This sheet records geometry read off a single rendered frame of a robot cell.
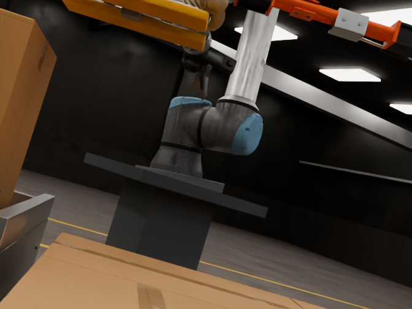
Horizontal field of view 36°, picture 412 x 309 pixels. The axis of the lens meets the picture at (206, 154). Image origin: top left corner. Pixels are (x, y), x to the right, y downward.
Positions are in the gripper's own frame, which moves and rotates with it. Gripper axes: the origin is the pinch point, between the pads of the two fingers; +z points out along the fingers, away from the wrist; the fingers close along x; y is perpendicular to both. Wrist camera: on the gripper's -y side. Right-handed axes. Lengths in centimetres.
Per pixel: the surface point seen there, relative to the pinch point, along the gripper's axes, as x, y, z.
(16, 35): 48, 6, -84
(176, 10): 28, -16, -74
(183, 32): 22, -11, -57
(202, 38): 21, -15, -56
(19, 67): 53, 4, -81
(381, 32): 9, -52, -55
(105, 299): 85, -30, -80
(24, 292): 89, -24, -92
